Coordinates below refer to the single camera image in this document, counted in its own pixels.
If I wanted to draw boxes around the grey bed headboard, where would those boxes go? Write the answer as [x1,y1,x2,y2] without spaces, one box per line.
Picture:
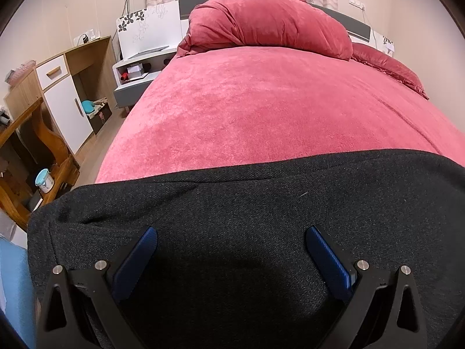
[178,0,371,43]

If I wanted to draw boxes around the black knit garment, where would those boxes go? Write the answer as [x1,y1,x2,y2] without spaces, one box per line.
[28,150,464,348]

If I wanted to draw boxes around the pink bed with blanket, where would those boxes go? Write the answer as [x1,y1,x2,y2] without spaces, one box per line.
[97,47,464,183]

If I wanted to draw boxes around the pink container on cabinet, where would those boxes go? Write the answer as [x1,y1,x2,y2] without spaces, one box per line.
[5,60,36,88]

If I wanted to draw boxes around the white tin teal lid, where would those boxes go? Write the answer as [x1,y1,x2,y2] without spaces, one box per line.
[35,169,54,194]

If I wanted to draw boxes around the brown wooden desk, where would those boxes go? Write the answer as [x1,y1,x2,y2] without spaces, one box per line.
[1,98,80,231]

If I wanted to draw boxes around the white floral board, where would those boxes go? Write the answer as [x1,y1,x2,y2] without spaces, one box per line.
[116,1,183,59]

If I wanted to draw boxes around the blue cushion chair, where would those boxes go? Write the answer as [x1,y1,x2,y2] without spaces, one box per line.
[1,237,36,348]

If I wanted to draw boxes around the right white nightstand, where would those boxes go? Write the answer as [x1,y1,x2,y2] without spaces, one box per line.
[370,30,395,58]

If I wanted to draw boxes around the white grey nightstand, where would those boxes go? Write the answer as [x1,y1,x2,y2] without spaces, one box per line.
[113,46,176,108]

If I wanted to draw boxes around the folded pink duvet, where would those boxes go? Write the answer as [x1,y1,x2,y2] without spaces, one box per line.
[177,0,353,61]

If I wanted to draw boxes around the white wall power strip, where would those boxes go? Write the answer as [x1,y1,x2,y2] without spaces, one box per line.
[73,29,100,47]

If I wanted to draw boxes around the wooden cabinet white doors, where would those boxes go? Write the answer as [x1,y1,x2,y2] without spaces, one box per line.
[4,36,117,154]

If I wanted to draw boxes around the dark box under cabinet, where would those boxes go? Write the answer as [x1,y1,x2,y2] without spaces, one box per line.
[87,99,112,134]

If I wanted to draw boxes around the pink pillow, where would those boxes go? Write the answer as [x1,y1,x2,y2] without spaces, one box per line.
[352,42,430,100]

